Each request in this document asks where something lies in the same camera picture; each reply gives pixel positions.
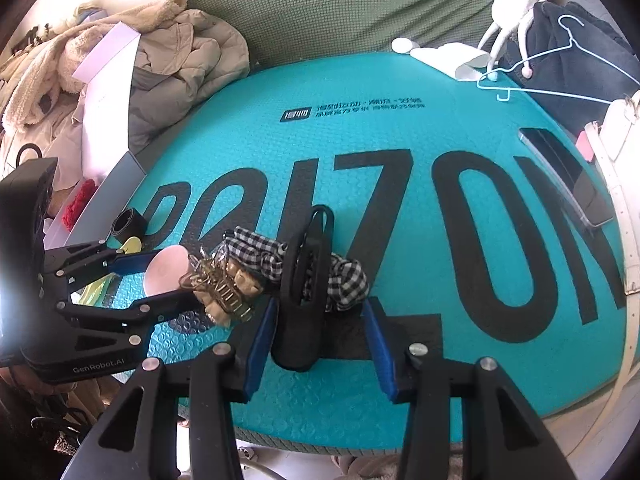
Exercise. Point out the cream fleece coat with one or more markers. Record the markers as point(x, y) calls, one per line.
point(75, 60)

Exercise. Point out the teal bubble mailer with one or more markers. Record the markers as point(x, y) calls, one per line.
point(350, 135)

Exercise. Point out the pink round compact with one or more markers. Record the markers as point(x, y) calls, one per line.
point(167, 270)

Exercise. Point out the small pink item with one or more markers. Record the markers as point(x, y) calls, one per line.
point(585, 147)

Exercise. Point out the phone in clear case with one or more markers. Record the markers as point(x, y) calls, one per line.
point(575, 180)

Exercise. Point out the white gift box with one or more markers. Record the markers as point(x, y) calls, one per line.
point(105, 125)

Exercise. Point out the large black claw clip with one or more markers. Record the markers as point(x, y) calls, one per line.
point(300, 330)

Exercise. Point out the small white tube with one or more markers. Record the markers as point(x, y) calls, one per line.
point(402, 45)

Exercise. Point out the beige puffer jacket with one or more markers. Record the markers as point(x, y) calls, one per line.
point(200, 55)

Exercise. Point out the gold metal hair clip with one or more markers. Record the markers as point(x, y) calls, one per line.
point(225, 300)

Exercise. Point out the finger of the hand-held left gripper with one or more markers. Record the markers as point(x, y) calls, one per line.
point(165, 302)
point(135, 262)

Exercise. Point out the dark navy garment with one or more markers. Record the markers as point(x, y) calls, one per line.
point(590, 70)

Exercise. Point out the white crumpled tissue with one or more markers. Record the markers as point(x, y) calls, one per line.
point(450, 57)

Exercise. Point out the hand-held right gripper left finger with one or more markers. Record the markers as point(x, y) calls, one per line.
point(260, 345)

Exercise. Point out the black white checkered scrunchie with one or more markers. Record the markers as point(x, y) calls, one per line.
point(260, 252)

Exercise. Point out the red fuzzy scrunchie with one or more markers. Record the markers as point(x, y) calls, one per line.
point(77, 205)

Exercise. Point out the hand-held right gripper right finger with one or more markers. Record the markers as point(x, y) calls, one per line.
point(380, 355)

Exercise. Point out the green sofa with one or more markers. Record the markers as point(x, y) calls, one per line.
point(340, 5)

